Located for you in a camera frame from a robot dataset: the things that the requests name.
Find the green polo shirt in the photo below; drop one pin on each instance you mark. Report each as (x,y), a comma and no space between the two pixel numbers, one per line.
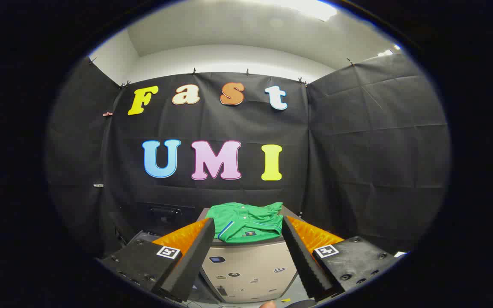
(246,222)

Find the black backdrop cloth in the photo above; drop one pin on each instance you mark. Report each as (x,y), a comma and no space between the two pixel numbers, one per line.
(357,149)

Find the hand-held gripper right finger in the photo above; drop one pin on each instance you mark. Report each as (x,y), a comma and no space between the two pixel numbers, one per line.
(304,261)

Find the grey cabinet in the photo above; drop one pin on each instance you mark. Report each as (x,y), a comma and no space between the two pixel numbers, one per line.
(250,265)

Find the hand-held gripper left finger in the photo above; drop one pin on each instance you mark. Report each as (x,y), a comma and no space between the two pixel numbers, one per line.
(195,256)

